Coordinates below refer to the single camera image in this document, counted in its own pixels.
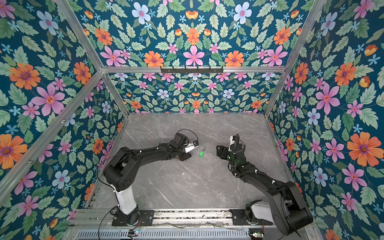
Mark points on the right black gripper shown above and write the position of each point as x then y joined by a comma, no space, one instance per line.
224,149

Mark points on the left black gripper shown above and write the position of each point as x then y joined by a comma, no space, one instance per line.
185,156

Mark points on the key with green cover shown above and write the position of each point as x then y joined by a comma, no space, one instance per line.
202,152

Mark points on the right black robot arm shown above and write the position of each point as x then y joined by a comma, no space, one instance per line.
285,207

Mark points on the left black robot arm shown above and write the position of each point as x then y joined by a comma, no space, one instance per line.
121,171

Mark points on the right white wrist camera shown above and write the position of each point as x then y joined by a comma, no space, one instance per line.
234,140

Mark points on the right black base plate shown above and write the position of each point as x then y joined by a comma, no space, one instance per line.
245,217

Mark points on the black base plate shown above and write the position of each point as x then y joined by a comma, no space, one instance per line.
136,218
245,217

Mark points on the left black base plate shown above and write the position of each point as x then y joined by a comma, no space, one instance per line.
136,218

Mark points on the black hook rail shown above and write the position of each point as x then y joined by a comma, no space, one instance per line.
190,70

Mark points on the white slotted cable duct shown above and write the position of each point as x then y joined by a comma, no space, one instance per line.
165,234

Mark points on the aluminium front rail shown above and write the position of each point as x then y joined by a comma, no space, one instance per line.
174,218

